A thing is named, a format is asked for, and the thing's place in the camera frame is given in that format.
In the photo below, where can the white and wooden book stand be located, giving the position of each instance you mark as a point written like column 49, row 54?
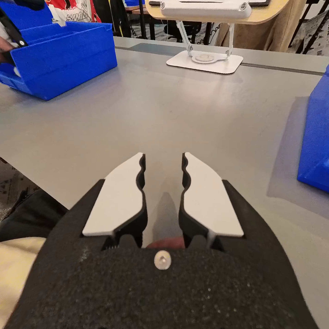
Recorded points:
column 205, row 64

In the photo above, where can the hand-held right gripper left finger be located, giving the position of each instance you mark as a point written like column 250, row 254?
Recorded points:
column 115, row 203

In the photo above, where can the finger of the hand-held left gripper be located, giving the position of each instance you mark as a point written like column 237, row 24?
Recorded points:
column 16, row 72

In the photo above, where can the blue plastic bin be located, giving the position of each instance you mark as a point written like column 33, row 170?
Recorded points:
column 25, row 15
column 317, row 141
column 64, row 64
column 133, row 2

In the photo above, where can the black garment with yellow trim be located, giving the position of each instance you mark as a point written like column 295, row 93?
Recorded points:
column 118, row 18

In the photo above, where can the person's left hand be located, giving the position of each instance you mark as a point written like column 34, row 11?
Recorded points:
column 3, row 44

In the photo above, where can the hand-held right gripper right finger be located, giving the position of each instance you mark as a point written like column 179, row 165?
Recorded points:
column 210, row 203

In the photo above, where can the newspaper sheet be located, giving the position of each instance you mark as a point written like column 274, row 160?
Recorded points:
column 316, row 36

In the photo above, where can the person's black pants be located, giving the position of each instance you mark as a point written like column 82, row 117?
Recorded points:
column 33, row 216

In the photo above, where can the wooden top office table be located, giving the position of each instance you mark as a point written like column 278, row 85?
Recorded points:
column 138, row 11

